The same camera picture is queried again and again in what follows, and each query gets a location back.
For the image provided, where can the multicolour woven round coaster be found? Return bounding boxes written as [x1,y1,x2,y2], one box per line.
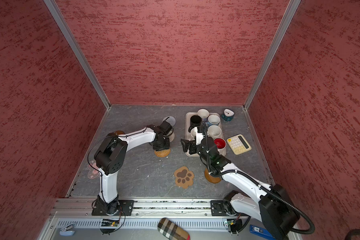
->
[169,132,175,143]

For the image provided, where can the rattan round coaster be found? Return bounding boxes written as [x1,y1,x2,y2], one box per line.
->
[154,149,171,158]

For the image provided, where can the grey woven round coaster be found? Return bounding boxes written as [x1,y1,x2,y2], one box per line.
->
[163,116,177,127]

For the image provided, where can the pink flower coaster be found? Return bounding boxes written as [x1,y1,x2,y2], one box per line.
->
[88,160,100,180]

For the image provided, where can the dark amber round coaster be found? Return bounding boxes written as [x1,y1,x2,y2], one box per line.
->
[114,131,125,135]

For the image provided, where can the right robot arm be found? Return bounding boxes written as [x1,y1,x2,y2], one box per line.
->
[180,137,315,240]

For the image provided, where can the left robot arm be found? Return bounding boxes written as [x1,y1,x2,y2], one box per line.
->
[94,121,173,216]

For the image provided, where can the brown wooden round coaster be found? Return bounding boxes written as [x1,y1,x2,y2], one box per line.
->
[204,168,221,184]

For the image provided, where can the cork paw print coaster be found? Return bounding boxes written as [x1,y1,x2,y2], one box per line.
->
[174,166,194,189]

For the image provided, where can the beige tray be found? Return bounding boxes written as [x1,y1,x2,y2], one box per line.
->
[185,112,223,157]

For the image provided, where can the red interior mug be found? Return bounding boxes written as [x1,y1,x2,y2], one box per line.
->
[214,138,226,152]

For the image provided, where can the white mug middle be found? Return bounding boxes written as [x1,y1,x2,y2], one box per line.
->
[207,125,222,139]

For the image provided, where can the black mug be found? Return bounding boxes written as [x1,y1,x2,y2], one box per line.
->
[188,115,202,133]

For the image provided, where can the yellow calculator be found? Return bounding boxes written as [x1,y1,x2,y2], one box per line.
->
[226,135,252,155]

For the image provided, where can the white blue mug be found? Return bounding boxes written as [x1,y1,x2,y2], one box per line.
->
[208,115,220,126]

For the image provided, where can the white mug back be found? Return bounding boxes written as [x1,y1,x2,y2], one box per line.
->
[197,109,209,122]

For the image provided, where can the teal cat mug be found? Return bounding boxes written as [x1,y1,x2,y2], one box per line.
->
[221,109,235,122]

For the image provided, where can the plaid case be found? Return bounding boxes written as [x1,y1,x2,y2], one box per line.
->
[158,218,190,240]

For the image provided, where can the blue tool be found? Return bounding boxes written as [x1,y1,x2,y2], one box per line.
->
[249,225,275,240]

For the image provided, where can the small stapler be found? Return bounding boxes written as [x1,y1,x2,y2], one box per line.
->
[59,223,76,237]

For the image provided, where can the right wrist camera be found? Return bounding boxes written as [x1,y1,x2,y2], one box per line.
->
[193,127,204,145]

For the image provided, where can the white mug with handle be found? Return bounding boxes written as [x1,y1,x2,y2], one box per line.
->
[190,127,197,139]

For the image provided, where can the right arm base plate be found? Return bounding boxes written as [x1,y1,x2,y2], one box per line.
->
[210,200,237,217]

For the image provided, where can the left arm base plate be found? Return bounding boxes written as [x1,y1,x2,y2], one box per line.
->
[92,199,135,217]

